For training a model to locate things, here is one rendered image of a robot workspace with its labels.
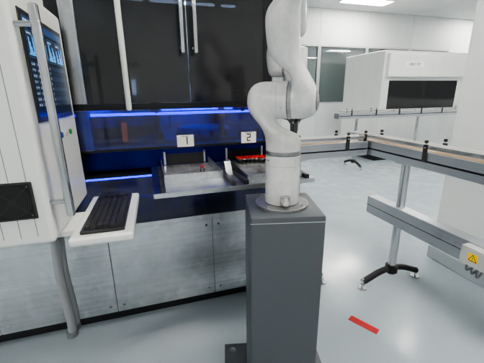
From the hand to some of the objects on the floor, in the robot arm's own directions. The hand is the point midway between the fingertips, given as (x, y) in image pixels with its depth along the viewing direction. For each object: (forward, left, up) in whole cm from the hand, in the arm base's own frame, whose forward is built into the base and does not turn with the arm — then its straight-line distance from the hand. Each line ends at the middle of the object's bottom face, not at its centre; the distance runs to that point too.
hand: (294, 128), depth 126 cm
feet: (+45, -80, -110) cm, 143 cm away
